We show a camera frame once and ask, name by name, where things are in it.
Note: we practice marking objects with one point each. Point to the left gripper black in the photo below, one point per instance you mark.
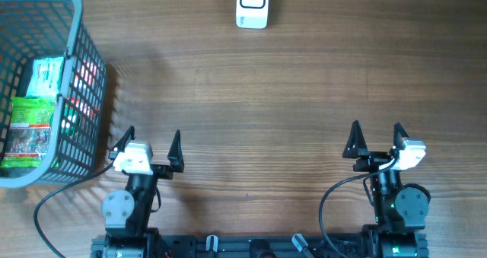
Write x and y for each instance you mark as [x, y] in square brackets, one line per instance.
[166, 172]

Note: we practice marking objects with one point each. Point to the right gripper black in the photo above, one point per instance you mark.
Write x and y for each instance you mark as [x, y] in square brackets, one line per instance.
[371, 159]

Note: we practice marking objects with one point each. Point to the red white small packet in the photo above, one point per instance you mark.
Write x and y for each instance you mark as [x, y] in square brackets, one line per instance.
[84, 81]

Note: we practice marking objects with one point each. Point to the green snack bag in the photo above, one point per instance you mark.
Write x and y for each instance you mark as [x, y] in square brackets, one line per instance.
[29, 133]

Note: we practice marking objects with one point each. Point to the mint green wipes pack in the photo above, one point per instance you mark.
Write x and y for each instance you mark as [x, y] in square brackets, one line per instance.
[46, 77]

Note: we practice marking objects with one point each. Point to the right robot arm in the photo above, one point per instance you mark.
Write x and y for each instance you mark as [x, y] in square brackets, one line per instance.
[400, 209]

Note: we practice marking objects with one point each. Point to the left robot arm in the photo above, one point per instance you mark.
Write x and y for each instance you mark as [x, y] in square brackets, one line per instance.
[127, 211]

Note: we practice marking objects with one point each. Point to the white barcode scanner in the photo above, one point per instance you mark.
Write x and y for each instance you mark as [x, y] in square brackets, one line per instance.
[252, 14]

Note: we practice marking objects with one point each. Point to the grey plastic mesh basket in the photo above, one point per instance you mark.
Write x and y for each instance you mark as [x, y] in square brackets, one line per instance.
[36, 29]

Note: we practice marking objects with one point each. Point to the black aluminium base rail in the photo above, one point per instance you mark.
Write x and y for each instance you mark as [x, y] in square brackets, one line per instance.
[351, 245]

